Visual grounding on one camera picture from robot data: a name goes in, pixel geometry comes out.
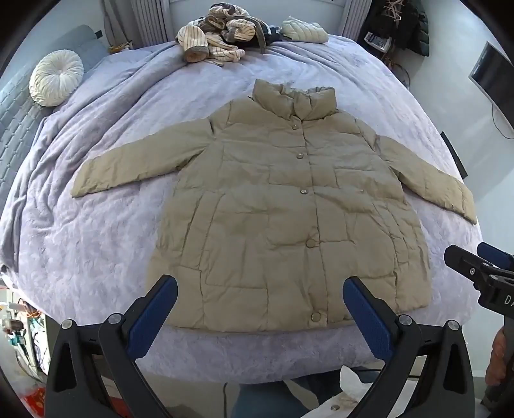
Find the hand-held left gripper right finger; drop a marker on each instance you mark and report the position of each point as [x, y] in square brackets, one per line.
[369, 317]

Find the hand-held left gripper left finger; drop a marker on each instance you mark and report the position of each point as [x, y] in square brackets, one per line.
[154, 313]

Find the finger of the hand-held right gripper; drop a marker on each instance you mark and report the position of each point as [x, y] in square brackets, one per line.
[498, 255]
[466, 261]

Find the khaki puffer jacket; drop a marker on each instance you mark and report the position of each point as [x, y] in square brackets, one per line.
[261, 225]

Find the striped cream clothes pile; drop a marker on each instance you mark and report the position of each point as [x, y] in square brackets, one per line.
[209, 40]

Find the dark grey clothes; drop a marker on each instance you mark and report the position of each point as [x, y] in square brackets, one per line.
[269, 32]

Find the person's right hand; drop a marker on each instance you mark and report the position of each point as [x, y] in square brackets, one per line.
[498, 357]

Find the white crumpled tissue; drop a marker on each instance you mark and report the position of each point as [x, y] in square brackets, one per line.
[357, 386]

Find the lavender blanket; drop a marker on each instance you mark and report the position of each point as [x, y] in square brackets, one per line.
[100, 241]

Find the red bag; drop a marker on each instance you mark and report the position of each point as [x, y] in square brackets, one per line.
[34, 398]

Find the grey quilted headboard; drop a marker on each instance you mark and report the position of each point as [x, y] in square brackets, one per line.
[16, 132]

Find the rack of dark coats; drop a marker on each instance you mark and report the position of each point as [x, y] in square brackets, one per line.
[401, 22]

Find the round white pleated pillow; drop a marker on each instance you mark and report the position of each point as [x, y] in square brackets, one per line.
[56, 76]

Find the grey curtain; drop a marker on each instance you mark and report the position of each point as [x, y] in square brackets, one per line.
[351, 14]
[132, 20]

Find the cream quilted jacket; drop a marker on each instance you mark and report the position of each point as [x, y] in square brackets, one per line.
[305, 30]

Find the black bed post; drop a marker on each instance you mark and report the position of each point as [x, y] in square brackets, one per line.
[453, 154]

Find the wall television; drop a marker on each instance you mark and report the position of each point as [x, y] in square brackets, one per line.
[492, 80]

